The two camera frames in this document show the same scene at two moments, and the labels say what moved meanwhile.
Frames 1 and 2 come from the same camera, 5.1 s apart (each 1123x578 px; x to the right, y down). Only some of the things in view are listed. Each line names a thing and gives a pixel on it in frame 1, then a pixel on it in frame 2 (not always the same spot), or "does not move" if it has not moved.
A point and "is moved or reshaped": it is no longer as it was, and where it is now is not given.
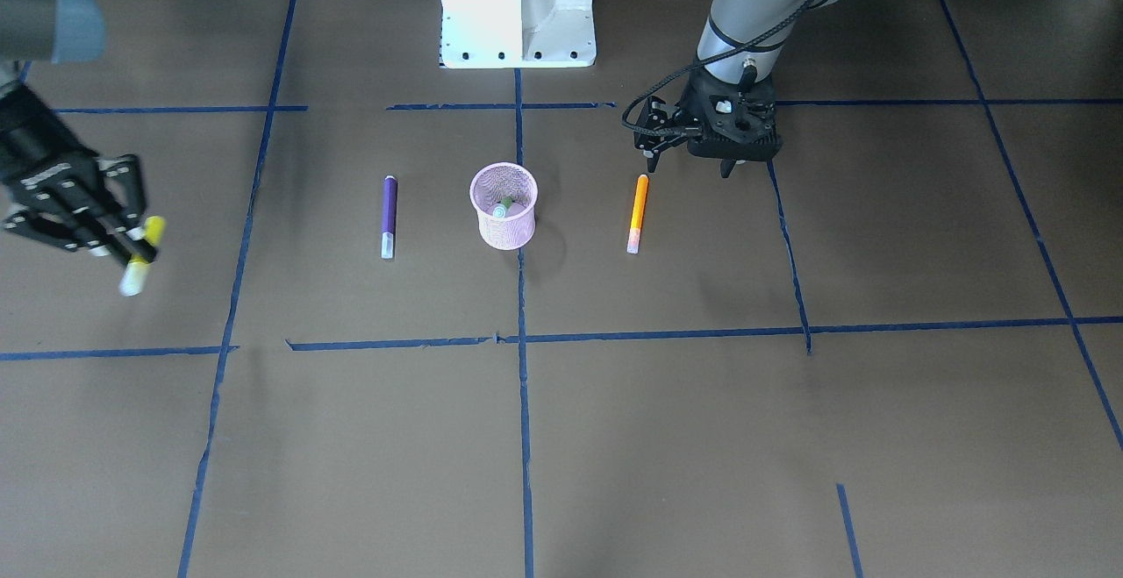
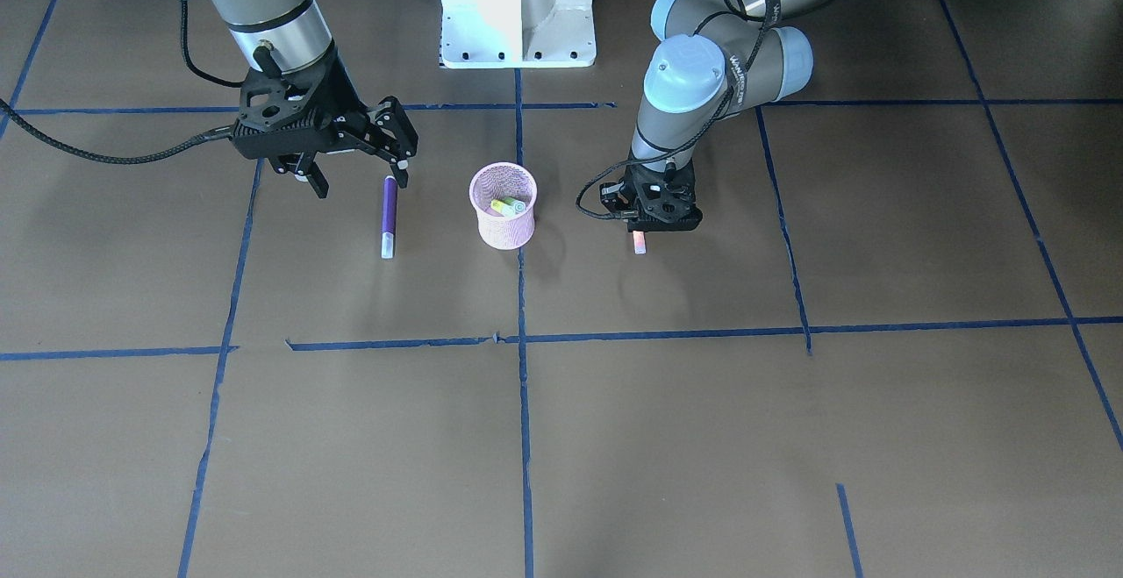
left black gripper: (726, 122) → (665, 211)
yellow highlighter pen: (137, 271) → (506, 210)
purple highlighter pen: (389, 215) does not move
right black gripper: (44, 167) → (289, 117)
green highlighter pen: (499, 210) is moved or reshaped
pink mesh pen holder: (505, 196) does not move
